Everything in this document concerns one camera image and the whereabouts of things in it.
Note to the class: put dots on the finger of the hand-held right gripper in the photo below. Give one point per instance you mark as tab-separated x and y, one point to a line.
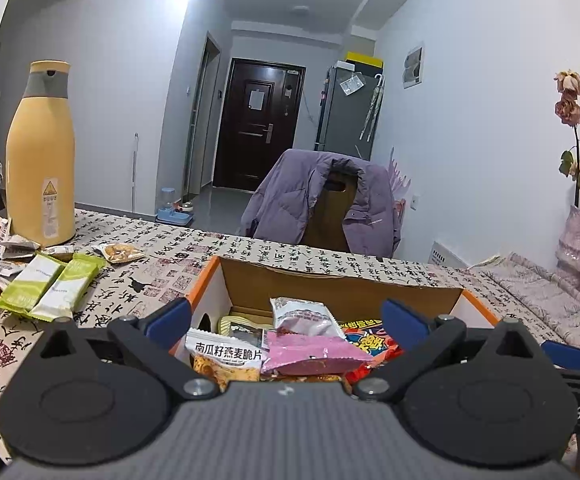
567	355

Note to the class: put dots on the calligraphy printed tablecloth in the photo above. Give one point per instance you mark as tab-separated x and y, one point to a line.
160	270

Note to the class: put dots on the yellow box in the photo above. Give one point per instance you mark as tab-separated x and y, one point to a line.
364	59

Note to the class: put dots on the green white bar packet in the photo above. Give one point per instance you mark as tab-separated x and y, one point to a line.
70	285
30	282

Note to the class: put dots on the white wall socket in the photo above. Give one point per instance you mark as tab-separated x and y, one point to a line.
414	201

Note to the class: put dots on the white slatted panel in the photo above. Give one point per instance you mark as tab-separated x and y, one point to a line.
447	255

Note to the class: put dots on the pink snack packet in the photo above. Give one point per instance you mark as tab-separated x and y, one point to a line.
315	352

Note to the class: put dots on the clear bag on refrigerator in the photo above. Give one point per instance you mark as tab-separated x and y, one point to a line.
352	85

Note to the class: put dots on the small nut snack packet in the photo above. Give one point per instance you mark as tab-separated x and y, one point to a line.
120	252

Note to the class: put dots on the yellow thermos jug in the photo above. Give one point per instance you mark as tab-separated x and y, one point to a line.
40	170

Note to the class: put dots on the pink folding rack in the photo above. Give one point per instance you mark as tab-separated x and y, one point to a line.
400	185

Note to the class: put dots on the round ceiling lamp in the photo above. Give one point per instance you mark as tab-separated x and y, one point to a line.
301	10

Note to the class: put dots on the striped packet with black label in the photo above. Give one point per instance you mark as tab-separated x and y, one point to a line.
245	324

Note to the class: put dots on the orange oat crisp packet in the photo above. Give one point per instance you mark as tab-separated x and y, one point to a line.
225	360

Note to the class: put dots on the interior doorway frame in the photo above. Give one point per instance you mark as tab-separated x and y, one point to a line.
200	120

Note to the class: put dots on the purple puffer jacket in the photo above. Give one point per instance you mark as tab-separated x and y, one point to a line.
280	200

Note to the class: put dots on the brown wooden chair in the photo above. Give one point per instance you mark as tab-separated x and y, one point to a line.
327	220

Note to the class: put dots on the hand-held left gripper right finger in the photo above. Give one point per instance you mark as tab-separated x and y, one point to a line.
403	322

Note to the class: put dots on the red snack packet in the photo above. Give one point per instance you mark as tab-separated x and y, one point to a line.
369	345

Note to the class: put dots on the hanging folded umbrella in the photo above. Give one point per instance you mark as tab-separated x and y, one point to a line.
372	107

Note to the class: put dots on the heap of small sachets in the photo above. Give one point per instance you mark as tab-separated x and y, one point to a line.
12	250

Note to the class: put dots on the dark brown entrance door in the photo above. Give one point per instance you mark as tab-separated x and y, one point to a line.
247	150

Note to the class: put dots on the wall picture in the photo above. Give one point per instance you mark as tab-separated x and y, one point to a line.
413	66

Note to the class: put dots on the grey refrigerator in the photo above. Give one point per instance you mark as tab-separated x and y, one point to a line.
342	120

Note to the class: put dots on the small silver snack packet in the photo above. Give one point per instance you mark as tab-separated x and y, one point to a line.
305	317

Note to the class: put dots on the printed cardboard box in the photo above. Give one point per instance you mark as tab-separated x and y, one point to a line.
340	285

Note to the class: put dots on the paper notice on door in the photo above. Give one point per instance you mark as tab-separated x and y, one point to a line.
256	100

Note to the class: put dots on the folded pale printed cloth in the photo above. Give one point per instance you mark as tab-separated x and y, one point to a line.
534	290

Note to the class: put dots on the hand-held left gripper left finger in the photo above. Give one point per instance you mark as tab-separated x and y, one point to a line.
170	319

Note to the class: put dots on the blue pet water feeder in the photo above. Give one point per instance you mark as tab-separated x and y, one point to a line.
172	212

